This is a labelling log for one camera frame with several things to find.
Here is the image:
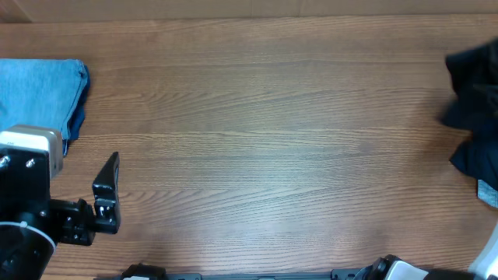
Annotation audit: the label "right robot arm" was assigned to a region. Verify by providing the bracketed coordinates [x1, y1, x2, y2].
[353, 226, 497, 280]

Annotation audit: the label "black garment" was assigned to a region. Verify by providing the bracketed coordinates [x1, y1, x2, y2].
[440, 40, 497, 131]

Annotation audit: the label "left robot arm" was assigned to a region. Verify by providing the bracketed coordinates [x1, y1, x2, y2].
[1, 148, 121, 279]

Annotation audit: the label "dark navy garment pile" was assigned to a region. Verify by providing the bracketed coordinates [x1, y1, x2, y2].
[450, 132, 497, 190]

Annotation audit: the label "folded light blue jeans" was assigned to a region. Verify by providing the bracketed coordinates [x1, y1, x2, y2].
[1, 58, 90, 153]

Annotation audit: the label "light denim fabric piece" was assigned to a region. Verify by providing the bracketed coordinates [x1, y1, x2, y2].
[477, 180, 498, 208]

